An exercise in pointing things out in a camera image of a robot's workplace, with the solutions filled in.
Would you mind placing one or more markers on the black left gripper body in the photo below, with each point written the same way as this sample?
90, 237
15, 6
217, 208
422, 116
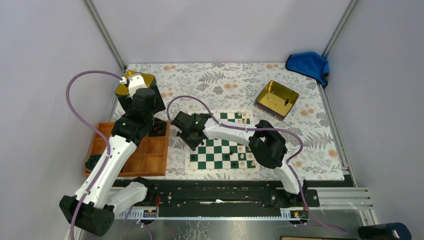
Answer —
151, 121

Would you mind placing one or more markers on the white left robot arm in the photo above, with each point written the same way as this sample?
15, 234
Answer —
91, 208

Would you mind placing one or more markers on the orange compartment tray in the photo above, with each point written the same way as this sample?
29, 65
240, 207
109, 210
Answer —
148, 160

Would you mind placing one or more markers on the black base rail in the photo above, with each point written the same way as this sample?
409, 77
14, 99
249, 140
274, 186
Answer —
268, 193

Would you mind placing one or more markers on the gold tin with chess pieces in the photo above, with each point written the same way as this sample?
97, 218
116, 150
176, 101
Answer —
276, 100

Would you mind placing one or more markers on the floral table mat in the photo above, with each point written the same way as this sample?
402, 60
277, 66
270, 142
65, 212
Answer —
193, 87

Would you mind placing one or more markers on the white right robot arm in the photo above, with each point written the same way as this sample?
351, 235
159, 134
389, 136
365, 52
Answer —
266, 143

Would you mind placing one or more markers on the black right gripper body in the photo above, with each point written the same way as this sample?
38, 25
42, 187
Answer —
192, 143

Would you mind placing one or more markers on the empty gold tin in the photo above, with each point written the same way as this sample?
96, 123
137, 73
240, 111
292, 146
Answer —
133, 81

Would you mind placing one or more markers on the black cylinder bottom right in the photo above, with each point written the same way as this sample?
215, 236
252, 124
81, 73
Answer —
387, 231

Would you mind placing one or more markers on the green white chess board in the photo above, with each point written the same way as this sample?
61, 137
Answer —
223, 156

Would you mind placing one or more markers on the blue cloth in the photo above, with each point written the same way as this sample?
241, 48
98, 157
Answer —
309, 64

